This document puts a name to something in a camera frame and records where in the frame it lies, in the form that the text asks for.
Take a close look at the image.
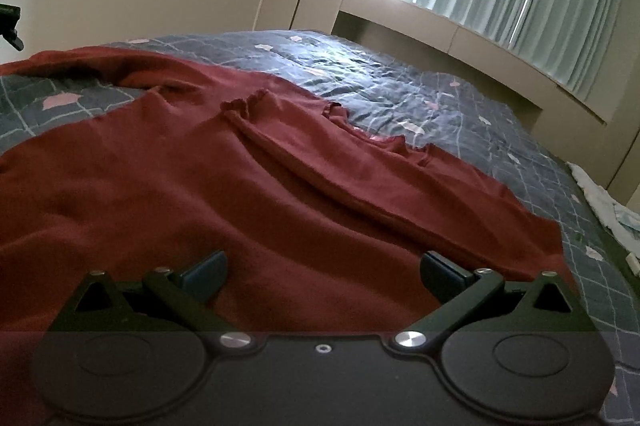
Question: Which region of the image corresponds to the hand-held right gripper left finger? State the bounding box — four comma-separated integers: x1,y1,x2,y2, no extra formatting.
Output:
74,249,253,352

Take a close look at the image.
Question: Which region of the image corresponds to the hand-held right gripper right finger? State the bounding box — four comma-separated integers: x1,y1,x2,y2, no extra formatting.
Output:
392,251,596,352

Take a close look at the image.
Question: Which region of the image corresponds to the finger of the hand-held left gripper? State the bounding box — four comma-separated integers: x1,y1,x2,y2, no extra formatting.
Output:
0,4,25,52

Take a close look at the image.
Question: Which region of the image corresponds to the dark red garment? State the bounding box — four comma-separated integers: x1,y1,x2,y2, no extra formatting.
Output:
0,46,576,334

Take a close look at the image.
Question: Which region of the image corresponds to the dark green bed sheet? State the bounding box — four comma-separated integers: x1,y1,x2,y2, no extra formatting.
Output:
570,186,640,291

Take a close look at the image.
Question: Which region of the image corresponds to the white crumpled cloth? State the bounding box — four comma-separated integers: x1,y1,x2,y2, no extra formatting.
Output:
566,161,640,277

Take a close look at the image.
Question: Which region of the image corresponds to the grey checked blanket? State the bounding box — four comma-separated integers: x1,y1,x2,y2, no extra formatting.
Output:
0,30,640,426

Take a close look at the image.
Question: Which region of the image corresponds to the beige window ledge cabinet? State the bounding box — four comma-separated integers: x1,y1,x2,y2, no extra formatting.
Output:
331,0,640,189

